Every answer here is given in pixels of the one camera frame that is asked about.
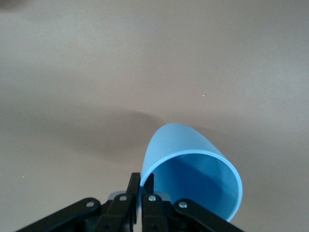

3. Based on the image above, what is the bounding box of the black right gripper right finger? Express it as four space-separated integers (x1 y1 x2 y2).
141 173 245 232

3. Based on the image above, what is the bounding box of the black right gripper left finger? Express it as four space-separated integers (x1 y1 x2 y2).
14 172 142 232

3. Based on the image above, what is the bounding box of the blue plastic cup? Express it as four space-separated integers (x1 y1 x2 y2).
140 122 243 223

